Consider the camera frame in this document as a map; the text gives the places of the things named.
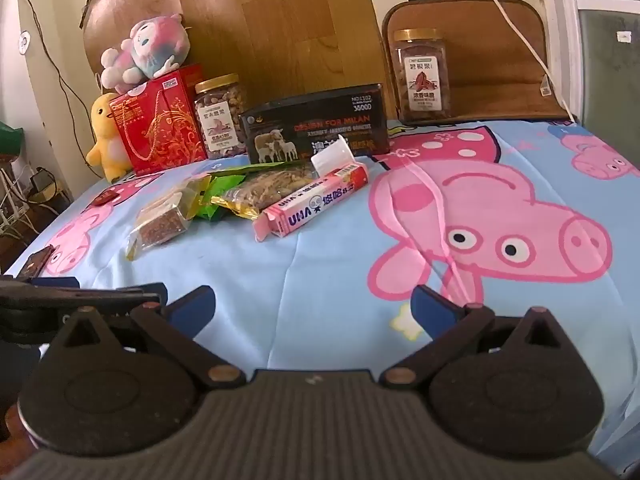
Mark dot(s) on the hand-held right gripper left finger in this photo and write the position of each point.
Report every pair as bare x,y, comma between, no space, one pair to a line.
192,307

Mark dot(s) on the green snack packet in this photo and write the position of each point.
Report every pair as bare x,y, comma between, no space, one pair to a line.
220,199

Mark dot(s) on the wood-pattern sheet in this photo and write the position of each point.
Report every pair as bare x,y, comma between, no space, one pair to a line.
280,25

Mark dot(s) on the black box with sheep print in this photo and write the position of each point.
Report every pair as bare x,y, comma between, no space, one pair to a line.
320,120

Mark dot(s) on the yellow duck plush toy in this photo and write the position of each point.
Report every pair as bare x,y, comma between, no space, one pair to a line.
107,140

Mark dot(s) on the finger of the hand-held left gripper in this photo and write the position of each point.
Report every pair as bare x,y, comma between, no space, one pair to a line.
100,299
55,283

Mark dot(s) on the frosted glass door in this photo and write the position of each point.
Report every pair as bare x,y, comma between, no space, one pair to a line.
610,70

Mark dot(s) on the clear packet of brown snack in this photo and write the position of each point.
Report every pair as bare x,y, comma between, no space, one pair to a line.
162,222

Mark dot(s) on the small dark red packet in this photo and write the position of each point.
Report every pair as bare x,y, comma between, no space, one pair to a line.
104,199

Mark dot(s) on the round white wall sticker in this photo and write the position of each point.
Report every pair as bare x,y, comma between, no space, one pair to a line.
22,43

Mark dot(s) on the pig-print blue blanket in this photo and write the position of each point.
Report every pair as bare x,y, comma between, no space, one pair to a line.
310,270

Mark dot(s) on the black tape strip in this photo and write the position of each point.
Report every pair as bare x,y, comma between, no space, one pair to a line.
85,14

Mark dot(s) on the clear nut packet yellow edge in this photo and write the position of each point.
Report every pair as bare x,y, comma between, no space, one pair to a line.
272,190

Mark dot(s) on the pink and blue plush toy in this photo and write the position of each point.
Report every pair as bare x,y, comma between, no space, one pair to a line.
150,47

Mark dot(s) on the brown seat cushion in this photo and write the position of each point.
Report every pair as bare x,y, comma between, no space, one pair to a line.
480,60

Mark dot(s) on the red gift box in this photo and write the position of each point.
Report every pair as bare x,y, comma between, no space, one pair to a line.
160,130

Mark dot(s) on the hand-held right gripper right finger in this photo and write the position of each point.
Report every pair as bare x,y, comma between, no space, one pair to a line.
432,307

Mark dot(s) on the cashew jar with gold lid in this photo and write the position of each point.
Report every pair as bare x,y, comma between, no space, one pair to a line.
220,120

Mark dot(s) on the small dark brown packet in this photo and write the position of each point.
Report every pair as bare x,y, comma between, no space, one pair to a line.
37,262

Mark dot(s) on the black power adapter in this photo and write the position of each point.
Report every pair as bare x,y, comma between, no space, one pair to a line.
42,182

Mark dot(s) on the green bag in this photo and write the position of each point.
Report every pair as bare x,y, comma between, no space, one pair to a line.
10,137

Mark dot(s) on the pink snack box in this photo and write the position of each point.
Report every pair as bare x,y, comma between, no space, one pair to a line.
310,205

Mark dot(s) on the pecan jar with gold lid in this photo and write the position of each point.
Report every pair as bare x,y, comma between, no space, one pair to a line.
420,80

